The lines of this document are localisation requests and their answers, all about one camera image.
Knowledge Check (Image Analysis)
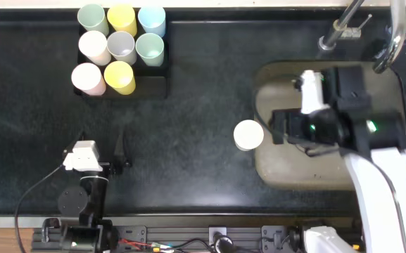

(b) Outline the white cup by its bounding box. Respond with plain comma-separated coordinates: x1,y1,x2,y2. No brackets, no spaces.
77,30,113,67
233,119,265,153

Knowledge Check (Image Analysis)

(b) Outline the grey cup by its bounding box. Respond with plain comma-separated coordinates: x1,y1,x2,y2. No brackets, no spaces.
106,30,138,66

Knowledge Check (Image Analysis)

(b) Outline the steel sink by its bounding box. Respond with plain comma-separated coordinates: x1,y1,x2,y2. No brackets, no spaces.
253,60,406,193

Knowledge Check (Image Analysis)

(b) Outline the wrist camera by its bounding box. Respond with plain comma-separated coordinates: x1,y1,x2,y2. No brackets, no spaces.
299,69,331,115
62,140,104,173

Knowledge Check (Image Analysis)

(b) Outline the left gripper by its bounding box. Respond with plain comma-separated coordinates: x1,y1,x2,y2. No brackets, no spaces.
63,125,133,176

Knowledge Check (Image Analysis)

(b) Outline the mounting rail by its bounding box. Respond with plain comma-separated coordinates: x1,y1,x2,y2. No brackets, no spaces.
30,224,365,253

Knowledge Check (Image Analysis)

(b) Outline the blue cup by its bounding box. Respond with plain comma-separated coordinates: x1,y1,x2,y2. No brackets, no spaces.
137,6,167,38

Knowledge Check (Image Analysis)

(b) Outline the steel tap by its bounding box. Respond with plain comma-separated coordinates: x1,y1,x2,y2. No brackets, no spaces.
317,0,406,74

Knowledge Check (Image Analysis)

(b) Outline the black tray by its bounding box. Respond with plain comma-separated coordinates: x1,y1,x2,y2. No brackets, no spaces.
72,23,170,100

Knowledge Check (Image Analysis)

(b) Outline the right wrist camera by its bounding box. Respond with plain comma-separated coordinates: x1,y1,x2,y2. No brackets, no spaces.
299,69,331,115

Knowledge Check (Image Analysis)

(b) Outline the yellow cup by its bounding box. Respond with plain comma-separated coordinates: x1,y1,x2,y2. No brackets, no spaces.
103,60,137,96
106,4,139,38

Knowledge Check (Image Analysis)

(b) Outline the green cup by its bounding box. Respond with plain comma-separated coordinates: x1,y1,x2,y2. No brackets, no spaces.
134,32,165,67
77,3,110,36

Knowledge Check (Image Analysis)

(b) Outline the pink cup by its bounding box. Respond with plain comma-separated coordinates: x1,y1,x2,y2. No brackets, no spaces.
70,62,108,97

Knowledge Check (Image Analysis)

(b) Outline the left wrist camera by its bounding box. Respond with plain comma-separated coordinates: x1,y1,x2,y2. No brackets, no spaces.
62,140,104,173

